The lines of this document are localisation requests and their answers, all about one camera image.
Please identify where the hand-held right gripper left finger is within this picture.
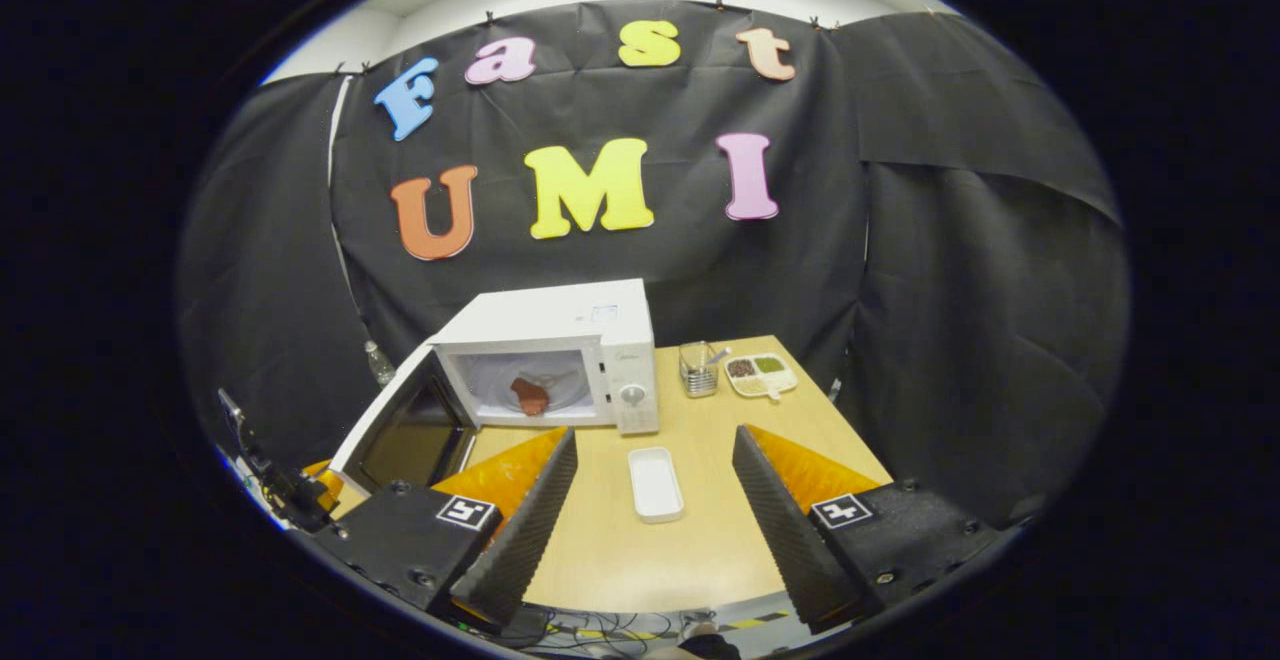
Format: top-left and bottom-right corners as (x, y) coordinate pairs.
(310, 427), (579, 631)

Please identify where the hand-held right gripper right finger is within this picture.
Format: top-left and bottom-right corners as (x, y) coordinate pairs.
(732, 425), (1003, 634)

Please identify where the white microwave oven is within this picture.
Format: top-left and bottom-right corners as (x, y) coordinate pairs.
(330, 278), (661, 496)

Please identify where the white rectangular dish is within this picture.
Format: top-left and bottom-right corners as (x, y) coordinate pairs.
(628, 446), (686, 524)

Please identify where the glass turntable plate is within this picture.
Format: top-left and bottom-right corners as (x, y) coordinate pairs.
(470, 355), (593, 417)

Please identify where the divided white condiment dish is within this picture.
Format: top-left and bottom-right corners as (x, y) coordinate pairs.
(723, 352), (799, 402)

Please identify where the bundle of black cables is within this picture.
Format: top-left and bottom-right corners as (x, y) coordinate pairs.
(515, 608), (706, 657)

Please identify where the metal wire utensil holder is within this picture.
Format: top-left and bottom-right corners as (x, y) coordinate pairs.
(680, 340), (721, 399)

